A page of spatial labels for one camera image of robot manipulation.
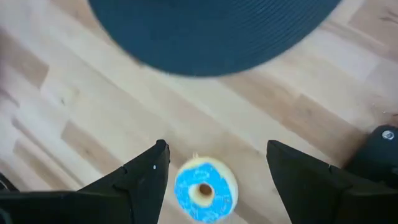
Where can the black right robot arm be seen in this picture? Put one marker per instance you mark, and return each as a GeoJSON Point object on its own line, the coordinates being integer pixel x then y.
{"type": "Point", "coordinates": [376, 158]}

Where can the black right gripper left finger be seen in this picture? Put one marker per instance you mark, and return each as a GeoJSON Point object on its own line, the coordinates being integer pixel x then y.
{"type": "Point", "coordinates": [140, 193]}

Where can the blue frosted donut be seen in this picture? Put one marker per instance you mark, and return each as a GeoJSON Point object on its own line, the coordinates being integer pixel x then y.
{"type": "Point", "coordinates": [217, 177]}

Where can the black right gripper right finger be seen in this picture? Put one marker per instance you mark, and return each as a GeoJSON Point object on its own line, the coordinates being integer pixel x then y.
{"type": "Point", "coordinates": [304, 193]}

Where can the black round mat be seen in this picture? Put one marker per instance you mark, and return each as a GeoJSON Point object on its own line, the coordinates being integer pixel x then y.
{"type": "Point", "coordinates": [211, 31]}

